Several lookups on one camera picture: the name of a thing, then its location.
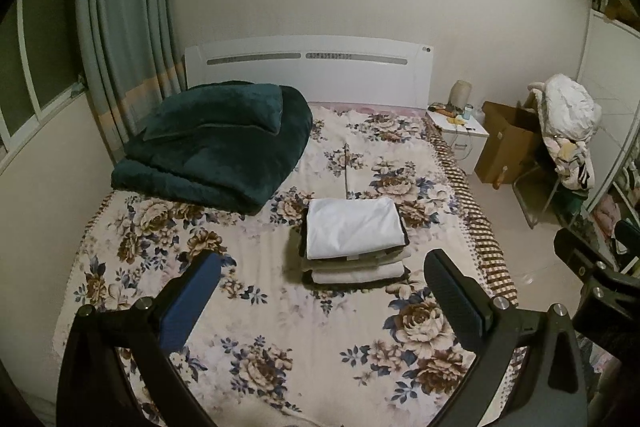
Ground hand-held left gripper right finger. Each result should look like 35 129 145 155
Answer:
423 248 588 427

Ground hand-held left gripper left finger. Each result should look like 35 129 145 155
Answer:
56 251 224 427

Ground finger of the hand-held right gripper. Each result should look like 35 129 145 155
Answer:
614 220 640 256
553 227 640 288

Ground white t-shirt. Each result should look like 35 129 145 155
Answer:
306 196 407 261

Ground pink folded clothes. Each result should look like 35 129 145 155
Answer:
595 197 622 234

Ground pile of mixed clothes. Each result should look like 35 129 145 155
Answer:
542 134 597 194

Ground metal folding chair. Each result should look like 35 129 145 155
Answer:
512 156 591 229

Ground bed with floral sheet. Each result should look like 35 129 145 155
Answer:
52 100 521 427

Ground black and white folded garment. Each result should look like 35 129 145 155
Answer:
306 264 427 292

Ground beige folded garment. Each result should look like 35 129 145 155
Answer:
301 256 409 274

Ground large cardboard box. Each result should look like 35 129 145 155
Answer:
474 101 544 186

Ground white bundled duvet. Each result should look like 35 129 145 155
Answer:
530 74 604 141

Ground dark green blanket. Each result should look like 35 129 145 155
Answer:
111 80 314 216

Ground white nightstand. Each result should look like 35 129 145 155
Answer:
426 106 490 176

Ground white wardrobe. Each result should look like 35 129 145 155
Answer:
575 7 640 253

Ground clutter atop wardrobe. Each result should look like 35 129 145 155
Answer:
592 0 640 24

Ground white headboard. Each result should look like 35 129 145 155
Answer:
184 35 432 106

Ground window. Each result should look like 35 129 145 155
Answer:
0 0 89 158

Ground green curtain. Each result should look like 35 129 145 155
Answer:
75 0 187 154

